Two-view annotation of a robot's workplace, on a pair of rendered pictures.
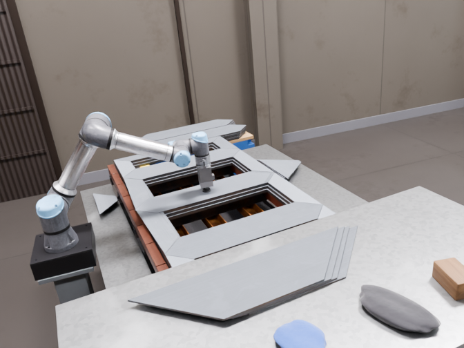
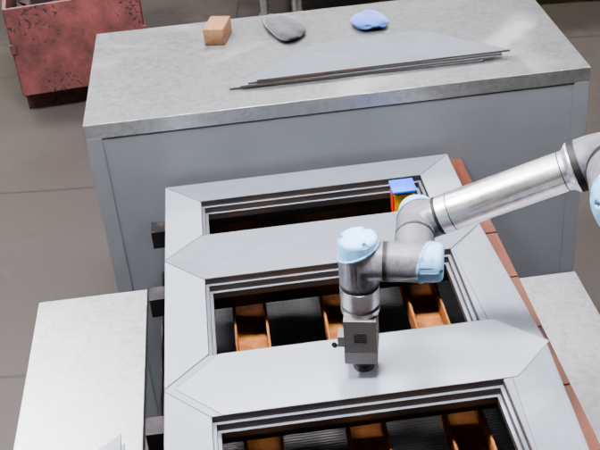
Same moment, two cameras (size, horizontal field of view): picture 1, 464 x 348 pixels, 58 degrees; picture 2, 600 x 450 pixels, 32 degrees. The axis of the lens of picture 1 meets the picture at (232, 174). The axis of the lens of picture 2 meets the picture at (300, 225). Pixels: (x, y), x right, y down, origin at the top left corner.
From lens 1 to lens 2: 3.51 m
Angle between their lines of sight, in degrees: 121
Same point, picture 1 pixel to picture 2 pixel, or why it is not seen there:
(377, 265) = (257, 57)
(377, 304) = (296, 22)
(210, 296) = (429, 43)
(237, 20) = not seen: outside the picture
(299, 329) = (367, 17)
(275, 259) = (351, 60)
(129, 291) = (512, 68)
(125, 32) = not seen: outside the picture
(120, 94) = not seen: outside the picture
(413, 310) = (276, 18)
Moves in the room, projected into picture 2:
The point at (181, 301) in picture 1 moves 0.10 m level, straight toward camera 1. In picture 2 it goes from (456, 43) to (454, 28)
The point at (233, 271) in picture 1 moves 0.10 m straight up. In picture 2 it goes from (399, 56) to (398, 20)
